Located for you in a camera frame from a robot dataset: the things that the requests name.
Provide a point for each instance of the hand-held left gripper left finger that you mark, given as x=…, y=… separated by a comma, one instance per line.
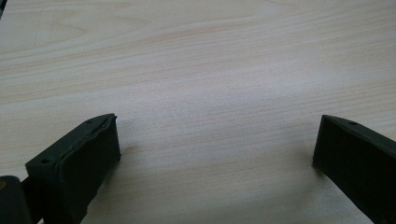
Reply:
x=77, y=165

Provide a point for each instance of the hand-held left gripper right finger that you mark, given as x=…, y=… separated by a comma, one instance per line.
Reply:
x=358, y=161

